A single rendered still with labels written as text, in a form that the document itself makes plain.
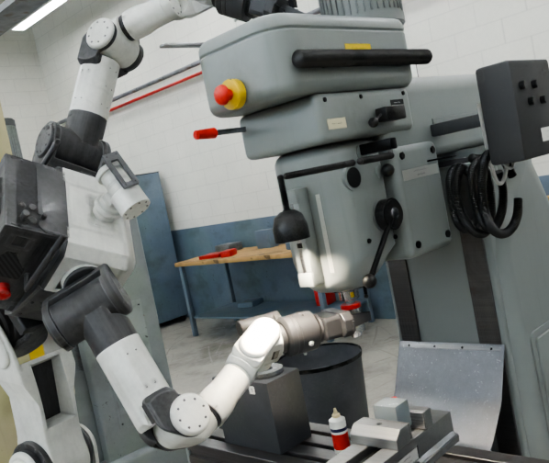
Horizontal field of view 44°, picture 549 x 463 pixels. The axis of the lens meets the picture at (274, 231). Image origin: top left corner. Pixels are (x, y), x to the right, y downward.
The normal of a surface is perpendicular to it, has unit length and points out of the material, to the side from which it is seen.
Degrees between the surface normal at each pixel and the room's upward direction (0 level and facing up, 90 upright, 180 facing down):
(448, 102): 90
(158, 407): 64
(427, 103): 90
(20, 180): 58
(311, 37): 90
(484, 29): 90
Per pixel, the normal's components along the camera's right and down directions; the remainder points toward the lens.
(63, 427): 0.83, -0.04
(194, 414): 0.45, -0.49
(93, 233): 0.59, -0.62
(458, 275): -0.69, 0.19
